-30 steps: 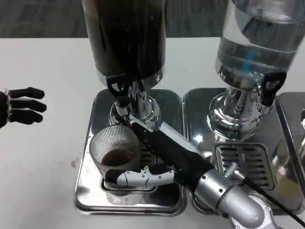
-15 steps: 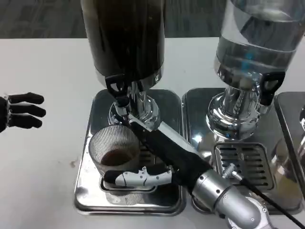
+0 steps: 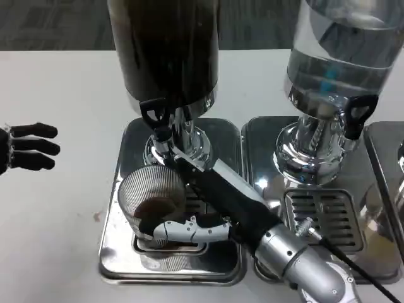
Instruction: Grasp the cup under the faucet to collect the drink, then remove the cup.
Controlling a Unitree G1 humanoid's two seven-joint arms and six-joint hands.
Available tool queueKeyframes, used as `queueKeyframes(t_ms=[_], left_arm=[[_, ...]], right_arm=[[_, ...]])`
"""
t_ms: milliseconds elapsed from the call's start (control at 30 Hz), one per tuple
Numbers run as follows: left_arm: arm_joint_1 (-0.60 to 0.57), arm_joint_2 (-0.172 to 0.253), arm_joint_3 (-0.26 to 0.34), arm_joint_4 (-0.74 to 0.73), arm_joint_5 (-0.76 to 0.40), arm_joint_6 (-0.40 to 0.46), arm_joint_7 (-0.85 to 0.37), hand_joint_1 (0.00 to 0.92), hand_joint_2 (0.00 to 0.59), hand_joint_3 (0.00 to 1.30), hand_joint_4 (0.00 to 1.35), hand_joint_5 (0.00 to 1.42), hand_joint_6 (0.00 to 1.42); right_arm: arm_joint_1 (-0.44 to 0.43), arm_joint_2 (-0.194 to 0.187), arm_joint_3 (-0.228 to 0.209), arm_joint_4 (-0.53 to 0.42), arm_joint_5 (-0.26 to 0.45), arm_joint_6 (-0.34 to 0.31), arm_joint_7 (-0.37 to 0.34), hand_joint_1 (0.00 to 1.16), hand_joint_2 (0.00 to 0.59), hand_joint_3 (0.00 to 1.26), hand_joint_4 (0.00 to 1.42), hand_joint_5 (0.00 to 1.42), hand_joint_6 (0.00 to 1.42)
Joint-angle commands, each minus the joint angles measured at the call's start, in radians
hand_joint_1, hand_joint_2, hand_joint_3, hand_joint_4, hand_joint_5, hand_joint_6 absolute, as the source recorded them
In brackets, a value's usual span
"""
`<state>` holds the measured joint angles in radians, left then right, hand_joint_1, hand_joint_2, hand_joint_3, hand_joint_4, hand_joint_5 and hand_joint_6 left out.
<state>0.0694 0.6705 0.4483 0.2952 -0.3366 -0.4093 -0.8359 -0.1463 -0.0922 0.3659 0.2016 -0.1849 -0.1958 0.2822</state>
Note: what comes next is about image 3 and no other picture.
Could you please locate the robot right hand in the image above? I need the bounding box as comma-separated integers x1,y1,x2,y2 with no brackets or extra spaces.
138,148,285,253

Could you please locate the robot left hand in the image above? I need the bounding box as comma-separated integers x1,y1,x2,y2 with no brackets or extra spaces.
0,122,61,176

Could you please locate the clear ribbed glass cup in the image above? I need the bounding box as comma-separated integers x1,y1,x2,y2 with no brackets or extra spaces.
117,166,190,250

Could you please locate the steel dispenser base tray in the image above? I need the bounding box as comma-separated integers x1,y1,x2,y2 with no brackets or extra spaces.
98,118,244,287
241,116,400,282
362,122,404,253

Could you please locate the clear drink dispenser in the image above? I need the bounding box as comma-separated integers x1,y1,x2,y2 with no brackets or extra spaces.
273,0,404,187

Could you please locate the dark drink dispenser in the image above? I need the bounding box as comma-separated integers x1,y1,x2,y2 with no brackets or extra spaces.
107,0,220,171

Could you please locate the black tap handle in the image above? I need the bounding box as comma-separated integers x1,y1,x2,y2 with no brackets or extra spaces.
140,98,170,133
343,94,379,140

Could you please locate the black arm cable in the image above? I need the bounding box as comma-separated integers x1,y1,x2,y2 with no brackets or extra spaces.
296,217,404,303

